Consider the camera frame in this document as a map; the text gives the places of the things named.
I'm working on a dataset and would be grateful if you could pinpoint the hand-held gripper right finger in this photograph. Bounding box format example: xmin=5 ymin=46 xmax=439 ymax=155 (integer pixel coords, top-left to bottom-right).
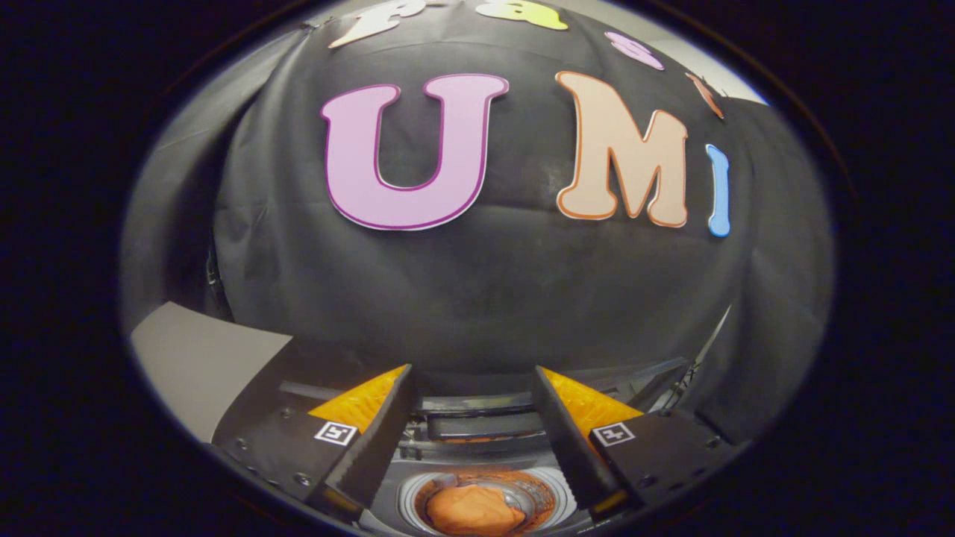
xmin=531 ymin=365 xmax=747 ymax=523

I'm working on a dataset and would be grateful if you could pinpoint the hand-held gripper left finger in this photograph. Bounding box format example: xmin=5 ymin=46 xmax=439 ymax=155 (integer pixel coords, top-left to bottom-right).
xmin=213 ymin=364 xmax=419 ymax=523

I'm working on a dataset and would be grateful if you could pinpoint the grey washing machine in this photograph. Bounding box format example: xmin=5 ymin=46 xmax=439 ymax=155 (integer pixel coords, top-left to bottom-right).
xmin=276 ymin=358 xmax=691 ymax=537

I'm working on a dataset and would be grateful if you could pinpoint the dark washing machine lid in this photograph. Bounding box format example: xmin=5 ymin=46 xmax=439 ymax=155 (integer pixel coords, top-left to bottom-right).
xmin=407 ymin=392 xmax=553 ymax=457

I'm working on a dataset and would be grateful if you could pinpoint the orange polo shirt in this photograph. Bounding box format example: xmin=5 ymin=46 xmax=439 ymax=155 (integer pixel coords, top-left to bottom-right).
xmin=425 ymin=485 xmax=527 ymax=536

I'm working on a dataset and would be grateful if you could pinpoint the black backdrop cloth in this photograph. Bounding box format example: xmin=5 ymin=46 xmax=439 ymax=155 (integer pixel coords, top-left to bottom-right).
xmin=123 ymin=0 xmax=833 ymax=445

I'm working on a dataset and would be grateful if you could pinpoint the white and dark cabinet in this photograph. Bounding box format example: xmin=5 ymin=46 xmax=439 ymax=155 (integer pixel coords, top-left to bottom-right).
xmin=131 ymin=301 xmax=389 ymax=445

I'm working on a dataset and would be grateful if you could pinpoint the black stand with cables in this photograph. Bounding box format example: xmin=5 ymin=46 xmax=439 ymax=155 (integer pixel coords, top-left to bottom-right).
xmin=660 ymin=304 xmax=733 ymax=412

